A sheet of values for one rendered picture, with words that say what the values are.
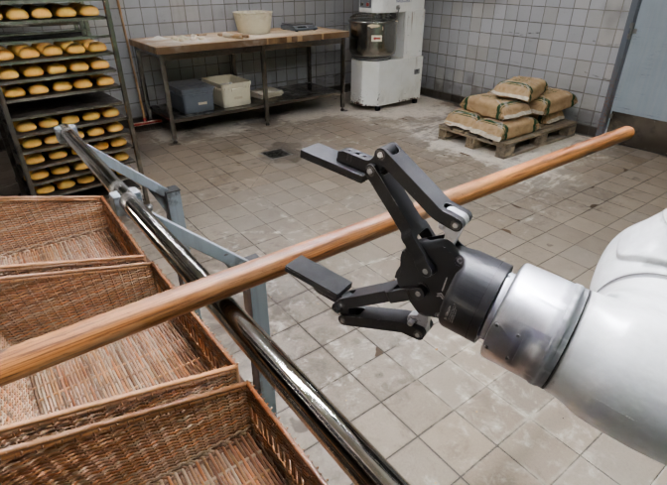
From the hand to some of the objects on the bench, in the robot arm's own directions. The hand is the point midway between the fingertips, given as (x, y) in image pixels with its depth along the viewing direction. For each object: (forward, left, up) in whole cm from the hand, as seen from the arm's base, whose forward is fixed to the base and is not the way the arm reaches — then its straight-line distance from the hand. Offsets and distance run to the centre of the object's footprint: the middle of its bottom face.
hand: (309, 214), depth 49 cm
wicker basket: (+6, +19, -70) cm, 72 cm away
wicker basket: (+125, +23, -70) cm, 145 cm away
